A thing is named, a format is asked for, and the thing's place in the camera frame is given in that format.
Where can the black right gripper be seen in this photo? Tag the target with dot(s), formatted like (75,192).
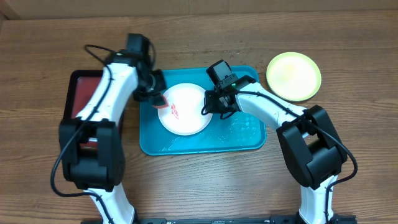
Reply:
(209,101)

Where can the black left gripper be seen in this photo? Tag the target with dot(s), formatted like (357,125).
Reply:
(158,86)

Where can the pink white plastic plate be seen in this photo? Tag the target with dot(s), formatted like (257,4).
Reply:
(183,114)

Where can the yellow-green plastic plate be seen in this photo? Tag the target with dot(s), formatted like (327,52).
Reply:
(293,76)

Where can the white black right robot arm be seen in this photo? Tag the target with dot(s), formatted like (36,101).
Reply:
(312,150)

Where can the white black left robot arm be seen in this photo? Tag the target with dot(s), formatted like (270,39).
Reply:
(91,152)

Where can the black red-lined sponge tray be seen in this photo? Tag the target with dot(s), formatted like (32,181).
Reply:
(81,121)

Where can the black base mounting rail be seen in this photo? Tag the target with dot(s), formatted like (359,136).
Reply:
(279,219)

